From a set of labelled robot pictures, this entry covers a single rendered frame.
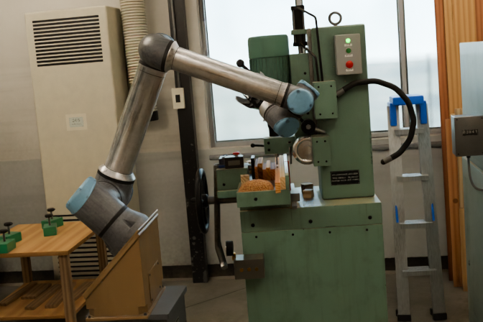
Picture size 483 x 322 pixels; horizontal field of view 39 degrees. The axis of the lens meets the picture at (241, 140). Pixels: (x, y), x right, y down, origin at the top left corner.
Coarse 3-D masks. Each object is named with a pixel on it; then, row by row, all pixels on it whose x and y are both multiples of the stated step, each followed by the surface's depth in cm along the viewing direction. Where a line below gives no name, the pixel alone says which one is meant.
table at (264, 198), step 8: (240, 184) 286; (272, 184) 280; (224, 192) 290; (232, 192) 290; (240, 192) 269; (248, 192) 268; (256, 192) 268; (264, 192) 268; (272, 192) 267; (288, 192) 267; (240, 200) 268; (248, 200) 268; (256, 200) 268; (264, 200) 268; (272, 200) 268; (280, 200) 268; (288, 200) 267
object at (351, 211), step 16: (320, 192) 306; (272, 208) 281; (288, 208) 279; (304, 208) 279; (320, 208) 279; (336, 208) 278; (352, 208) 278; (368, 208) 278; (256, 224) 281; (272, 224) 280; (288, 224) 280; (304, 224) 280; (320, 224) 279; (336, 224) 279; (352, 224) 279
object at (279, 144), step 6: (264, 138) 296; (270, 138) 295; (276, 138) 295; (282, 138) 294; (288, 138) 294; (294, 138) 294; (264, 144) 295; (270, 144) 295; (276, 144) 295; (282, 144) 295; (264, 150) 296; (270, 150) 295; (276, 150) 295; (282, 150) 295; (288, 150) 295; (276, 156) 298
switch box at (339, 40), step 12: (336, 36) 275; (348, 36) 274; (336, 48) 275; (360, 48) 275; (336, 60) 276; (348, 60) 276; (360, 60) 276; (336, 72) 279; (348, 72) 276; (360, 72) 276
